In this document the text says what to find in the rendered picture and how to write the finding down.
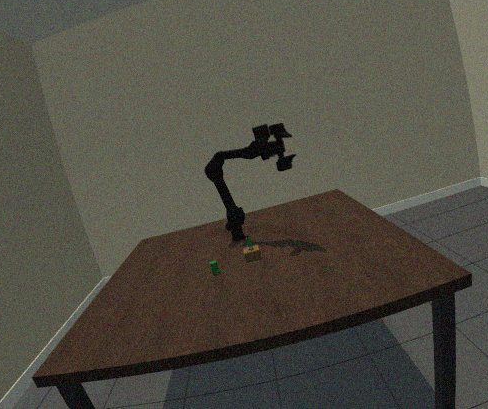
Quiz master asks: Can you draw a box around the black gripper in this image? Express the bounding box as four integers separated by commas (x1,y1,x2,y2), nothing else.
269,123,296,171

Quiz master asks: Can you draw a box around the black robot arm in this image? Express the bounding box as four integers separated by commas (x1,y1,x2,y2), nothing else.
204,124,275,242

